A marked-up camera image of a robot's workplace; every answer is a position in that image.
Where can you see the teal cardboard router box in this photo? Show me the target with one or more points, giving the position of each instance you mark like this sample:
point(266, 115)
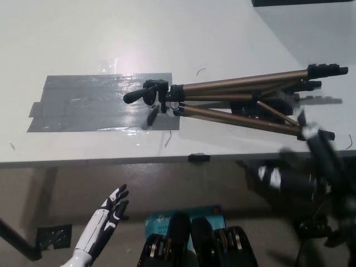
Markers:
point(157, 222)

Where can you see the black flat object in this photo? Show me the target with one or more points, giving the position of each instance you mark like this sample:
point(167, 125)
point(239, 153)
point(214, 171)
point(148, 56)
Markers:
point(306, 2)

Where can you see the black ribbed robot torso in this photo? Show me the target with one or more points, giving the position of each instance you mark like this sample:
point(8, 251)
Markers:
point(203, 242)

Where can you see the black square tape patch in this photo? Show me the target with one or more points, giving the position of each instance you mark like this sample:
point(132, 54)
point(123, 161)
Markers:
point(244, 109)

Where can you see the black slanted table leg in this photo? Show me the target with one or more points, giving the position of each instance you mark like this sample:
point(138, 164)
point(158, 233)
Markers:
point(19, 239)

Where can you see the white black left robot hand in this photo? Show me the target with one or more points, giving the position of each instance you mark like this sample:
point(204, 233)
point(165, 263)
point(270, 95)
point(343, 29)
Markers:
point(107, 212)

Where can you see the bronze and black camera tripod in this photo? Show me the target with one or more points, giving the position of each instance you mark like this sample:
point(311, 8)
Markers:
point(222, 87)

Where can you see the black floor bracket with tape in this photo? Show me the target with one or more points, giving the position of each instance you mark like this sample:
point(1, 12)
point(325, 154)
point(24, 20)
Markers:
point(314, 228)

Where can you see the grey duct tape patch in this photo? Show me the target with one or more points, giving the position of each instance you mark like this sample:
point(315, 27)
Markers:
point(91, 103)

